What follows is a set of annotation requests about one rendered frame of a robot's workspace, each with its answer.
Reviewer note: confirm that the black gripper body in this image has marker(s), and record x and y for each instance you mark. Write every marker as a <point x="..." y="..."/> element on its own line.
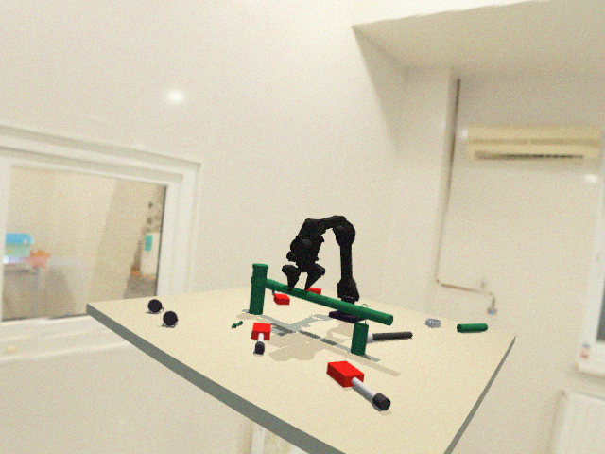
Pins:
<point x="307" y="264"/>

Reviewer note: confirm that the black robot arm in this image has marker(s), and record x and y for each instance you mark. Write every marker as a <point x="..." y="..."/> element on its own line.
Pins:
<point x="309" y="239"/>

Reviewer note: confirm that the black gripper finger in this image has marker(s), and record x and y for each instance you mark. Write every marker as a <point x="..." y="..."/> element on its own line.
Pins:
<point x="311" y="279"/>
<point x="291" y="282"/>

